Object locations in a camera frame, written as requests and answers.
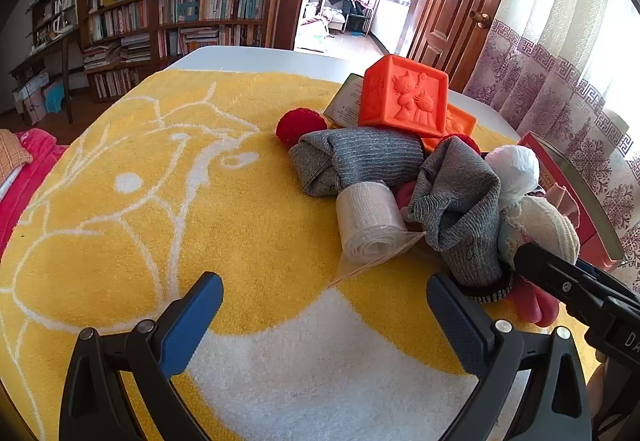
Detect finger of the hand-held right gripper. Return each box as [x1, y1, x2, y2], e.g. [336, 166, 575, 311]
[575, 261, 640, 297]
[514, 243, 608, 322]

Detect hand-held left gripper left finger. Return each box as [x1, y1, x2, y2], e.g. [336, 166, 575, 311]
[60, 271, 224, 441]

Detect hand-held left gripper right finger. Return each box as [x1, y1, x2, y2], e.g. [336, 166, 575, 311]
[426, 272, 593, 441]

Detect red gift box container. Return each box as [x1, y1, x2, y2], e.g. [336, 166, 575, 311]
[517, 131, 628, 267]

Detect cream sock ball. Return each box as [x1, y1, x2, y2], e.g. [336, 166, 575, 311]
[497, 195, 581, 267]

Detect grey ribbed sock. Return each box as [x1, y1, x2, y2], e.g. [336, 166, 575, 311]
[402, 138, 502, 287]
[288, 128, 425, 197]

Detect red-orange embossed toy cube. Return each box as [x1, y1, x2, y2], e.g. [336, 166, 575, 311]
[357, 55, 449, 139]

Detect small yellow-green cardboard box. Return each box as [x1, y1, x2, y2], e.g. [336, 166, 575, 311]
[323, 74, 366, 129]

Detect pink knotted foam curler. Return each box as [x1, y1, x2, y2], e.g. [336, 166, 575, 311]
[510, 278, 561, 327]

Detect pink cloth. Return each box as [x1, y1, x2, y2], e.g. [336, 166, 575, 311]
[545, 184, 581, 227]

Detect white plastic bag ball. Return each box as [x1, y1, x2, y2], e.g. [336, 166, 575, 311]
[485, 144, 541, 209]

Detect yellow white patterned towel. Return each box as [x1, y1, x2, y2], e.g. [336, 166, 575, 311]
[0, 71, 601, 441]

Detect white bandage roll in wrapper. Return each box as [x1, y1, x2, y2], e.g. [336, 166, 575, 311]
[335, 181, 426, 282]

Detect red pompom ball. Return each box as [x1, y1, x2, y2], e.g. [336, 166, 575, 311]
[276, 108, 328, 151]
[440, 134, 482, 157]

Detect light orange embossed toy cube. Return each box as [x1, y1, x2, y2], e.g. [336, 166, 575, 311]
[422, 104, 477, 152]

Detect purple patterned lace curtain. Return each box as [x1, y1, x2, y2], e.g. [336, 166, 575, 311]
[462, 0, 640, 302]

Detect red blanket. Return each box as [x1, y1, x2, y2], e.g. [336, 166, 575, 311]
[0, 130, 68, 257]

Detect orange checked pillow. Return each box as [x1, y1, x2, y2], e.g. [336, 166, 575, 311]
[0, 128, 33, 184]

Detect blue storage box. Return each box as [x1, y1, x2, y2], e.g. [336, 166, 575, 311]
[42, 81, 66, 113]

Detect white storage box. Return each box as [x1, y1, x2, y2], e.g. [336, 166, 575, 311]
[12, 71, 51, 114]

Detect rows of books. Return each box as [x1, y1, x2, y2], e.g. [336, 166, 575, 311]
[82, 0, 275, 99]

